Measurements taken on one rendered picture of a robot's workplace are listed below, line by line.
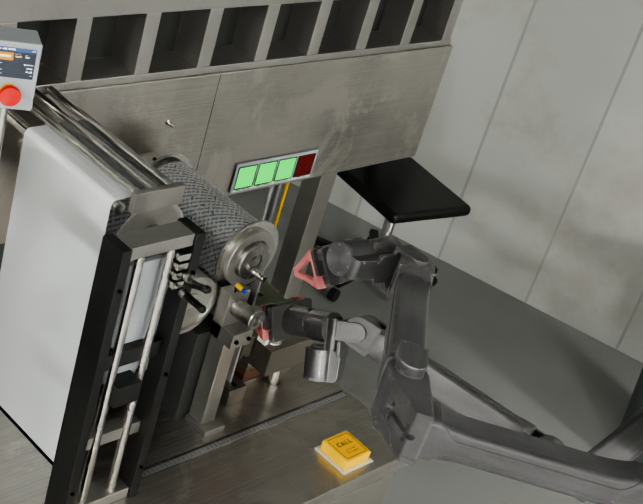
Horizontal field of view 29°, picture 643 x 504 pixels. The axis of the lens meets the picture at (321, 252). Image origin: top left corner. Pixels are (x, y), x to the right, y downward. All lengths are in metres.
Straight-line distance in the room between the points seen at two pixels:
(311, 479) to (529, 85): 2.74
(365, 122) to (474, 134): 2.08
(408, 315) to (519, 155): 3.13
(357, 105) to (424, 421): 1.39
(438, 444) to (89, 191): 0.72
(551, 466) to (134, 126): 1.13
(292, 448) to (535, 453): 0.89
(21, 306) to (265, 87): 0.72
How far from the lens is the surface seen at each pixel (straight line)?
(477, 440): 1.59
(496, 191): 4.99
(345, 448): 2.43
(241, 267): 2.23
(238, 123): 2.58
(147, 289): 1.95
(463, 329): 4.77
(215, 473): 2.32
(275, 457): 2.39
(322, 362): 2.25
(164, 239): 1.87
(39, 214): 2.11
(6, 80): 1.74
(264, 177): 2.72
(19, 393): 2.29
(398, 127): 3.01
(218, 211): 2.26
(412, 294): 1.89
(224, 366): 2.33
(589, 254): 4.95
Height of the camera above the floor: 2.38
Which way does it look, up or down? 29 degrees down
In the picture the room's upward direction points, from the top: 18 degrees clockwise
